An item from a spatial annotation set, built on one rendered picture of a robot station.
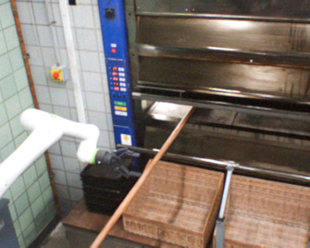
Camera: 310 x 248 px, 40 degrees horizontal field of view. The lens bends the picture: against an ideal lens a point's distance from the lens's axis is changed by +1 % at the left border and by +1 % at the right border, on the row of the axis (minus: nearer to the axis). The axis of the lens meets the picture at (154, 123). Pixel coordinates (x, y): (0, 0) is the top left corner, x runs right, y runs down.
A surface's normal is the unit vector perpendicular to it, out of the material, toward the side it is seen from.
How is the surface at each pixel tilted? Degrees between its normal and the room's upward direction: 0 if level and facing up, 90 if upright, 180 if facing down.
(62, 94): 90
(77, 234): 91
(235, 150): 70
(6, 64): 90
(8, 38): 90
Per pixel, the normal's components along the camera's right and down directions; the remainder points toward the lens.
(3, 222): 0.95, 0.10
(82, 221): -0.06, -0.87
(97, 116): -0.37, 0.48
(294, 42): -0.37, 0.14
